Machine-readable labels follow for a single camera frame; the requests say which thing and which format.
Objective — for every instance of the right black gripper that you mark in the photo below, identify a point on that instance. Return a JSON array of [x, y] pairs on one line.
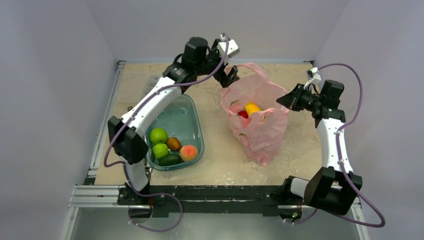
[[295, 100]]

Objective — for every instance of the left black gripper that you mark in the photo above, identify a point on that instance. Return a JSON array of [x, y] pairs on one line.
[[224, 79]]

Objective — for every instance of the yellow fake mango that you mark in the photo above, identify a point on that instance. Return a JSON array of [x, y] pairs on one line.
[[251, 108]]

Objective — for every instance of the red fake apple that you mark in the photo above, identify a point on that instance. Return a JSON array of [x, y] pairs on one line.
[[243, 114]]

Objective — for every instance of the pink plastic bag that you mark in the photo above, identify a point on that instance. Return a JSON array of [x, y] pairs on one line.
[[263, 136]]

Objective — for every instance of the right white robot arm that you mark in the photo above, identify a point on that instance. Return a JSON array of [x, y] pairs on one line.
[[328, 189]]

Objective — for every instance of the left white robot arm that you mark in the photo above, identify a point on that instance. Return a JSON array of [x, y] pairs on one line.
[[196, 64]]

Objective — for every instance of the pink fake peach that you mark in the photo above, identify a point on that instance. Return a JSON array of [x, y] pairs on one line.
[[188, 153]]

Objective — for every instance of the brown fake kiwi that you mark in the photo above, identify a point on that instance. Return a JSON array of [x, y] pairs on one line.
[[173, 144]]

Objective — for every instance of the green fake apple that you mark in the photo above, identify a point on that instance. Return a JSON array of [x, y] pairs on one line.
[[158, 136]]

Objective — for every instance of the dark green fake avocado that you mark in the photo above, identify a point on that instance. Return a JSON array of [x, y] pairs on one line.
[[170, 160]]

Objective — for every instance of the teal plastic fruit tray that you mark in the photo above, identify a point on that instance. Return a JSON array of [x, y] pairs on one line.
[[180, 120]]

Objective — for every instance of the clear plastic packet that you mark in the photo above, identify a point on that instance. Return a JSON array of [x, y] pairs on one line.
[[150, 83]]

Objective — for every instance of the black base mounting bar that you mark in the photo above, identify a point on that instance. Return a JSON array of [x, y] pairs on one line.
[[266, 200]]

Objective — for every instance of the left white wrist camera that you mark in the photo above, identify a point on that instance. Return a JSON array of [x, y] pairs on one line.
[[228, 46]]

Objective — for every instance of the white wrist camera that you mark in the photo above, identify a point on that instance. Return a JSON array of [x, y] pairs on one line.
[[313, 76], [228, 46]]

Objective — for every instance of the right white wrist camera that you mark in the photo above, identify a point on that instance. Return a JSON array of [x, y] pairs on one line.
[[313, 76]]

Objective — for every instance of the aluminium frame rail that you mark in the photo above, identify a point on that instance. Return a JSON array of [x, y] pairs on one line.
[[89, 195]]

